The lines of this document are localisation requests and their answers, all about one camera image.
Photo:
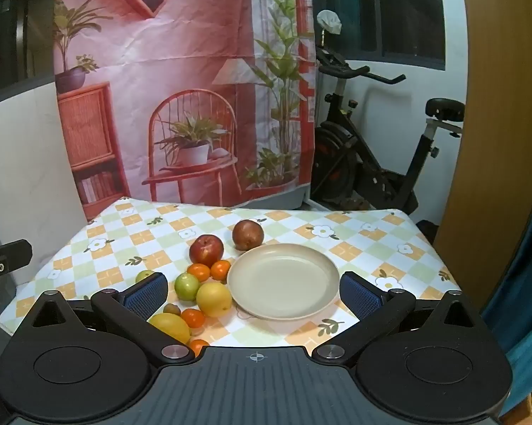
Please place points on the green round fruit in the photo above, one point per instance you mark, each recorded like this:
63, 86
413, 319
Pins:
186, 287
143, 276

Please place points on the red apple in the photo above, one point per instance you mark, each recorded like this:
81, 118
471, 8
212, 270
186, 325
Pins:
206, 250

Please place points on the white plastic bag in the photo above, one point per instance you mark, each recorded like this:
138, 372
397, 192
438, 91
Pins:
330, 20

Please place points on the beige plate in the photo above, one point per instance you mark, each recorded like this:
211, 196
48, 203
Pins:
283, 281

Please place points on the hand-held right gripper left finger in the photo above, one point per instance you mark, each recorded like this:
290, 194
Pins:
145, 294

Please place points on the teal curtain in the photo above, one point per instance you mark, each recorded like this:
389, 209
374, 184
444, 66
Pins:
527, 296

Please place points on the dark red round fruit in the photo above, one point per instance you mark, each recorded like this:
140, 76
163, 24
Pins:
247, 234

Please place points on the dark window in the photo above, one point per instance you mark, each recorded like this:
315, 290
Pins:
403, 9
13, 31

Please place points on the orange tangerine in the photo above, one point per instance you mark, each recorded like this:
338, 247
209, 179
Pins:
220, 269
198, 272
193, 318
198, 346

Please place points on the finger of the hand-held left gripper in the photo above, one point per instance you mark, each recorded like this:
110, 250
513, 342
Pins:
11, 254

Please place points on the black exercise bike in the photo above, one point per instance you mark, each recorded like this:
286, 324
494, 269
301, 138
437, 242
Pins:
336, 155

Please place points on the yellow lemon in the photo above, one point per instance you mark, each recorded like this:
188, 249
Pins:
170, 327
214, 299

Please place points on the small brown fruit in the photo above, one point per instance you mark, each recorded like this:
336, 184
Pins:
172, 308

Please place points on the wooden door panel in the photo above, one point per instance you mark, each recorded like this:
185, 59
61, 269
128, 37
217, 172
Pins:
505, 119

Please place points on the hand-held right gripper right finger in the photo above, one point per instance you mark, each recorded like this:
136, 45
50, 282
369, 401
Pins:
359, 294

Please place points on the checkered floral tablecloth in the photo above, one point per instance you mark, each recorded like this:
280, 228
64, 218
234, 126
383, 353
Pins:
381, 239

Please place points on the printed backdrop cloth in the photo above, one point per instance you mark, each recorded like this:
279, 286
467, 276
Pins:
181, 31

